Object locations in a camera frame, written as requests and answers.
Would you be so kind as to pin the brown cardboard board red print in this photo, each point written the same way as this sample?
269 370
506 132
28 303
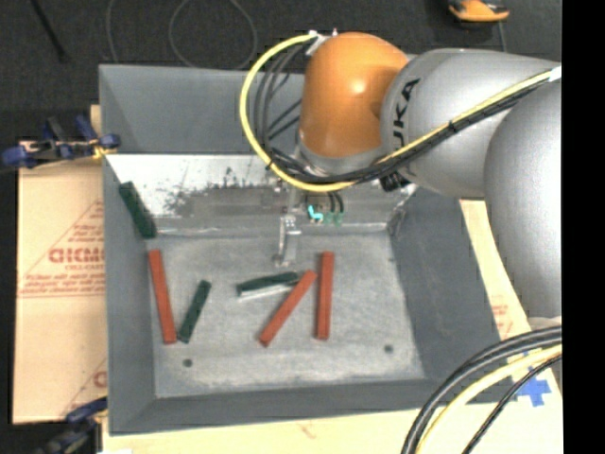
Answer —
57 338

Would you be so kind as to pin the black cylinder on white bracket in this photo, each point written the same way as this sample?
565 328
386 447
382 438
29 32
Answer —
392 182

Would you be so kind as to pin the grey metal bin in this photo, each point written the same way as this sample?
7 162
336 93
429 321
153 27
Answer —
283 357

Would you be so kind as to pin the red-brown flat block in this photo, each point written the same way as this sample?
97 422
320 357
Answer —
162 296
324 296
288 308

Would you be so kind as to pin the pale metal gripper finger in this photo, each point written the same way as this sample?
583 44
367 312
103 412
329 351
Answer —
293 239
282 246

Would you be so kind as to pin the dark green flat block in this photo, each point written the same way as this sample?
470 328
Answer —
195 311
137 210
267 282

